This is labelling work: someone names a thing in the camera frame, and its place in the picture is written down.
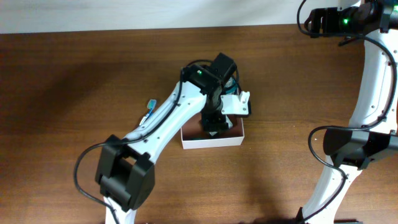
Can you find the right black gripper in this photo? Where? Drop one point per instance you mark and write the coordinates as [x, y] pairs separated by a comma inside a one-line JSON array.
[[330, 17]]

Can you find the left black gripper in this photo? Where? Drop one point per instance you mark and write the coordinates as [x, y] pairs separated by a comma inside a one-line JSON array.
[[218, 122]]

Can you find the teal mouthwash bottle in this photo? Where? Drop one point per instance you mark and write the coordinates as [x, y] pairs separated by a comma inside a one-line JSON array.
[[232, 86]]

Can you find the blue white toothbrush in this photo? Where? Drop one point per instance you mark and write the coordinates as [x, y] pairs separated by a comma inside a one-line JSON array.
[[150, 106]]

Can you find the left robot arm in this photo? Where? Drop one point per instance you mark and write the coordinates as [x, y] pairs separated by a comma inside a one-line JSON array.
[[126, 168]]

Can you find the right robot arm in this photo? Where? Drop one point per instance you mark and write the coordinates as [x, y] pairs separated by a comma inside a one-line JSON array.
[[372, 131]]

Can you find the white cardboard box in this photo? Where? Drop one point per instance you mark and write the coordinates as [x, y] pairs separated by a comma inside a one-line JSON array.
[[194, 137]]

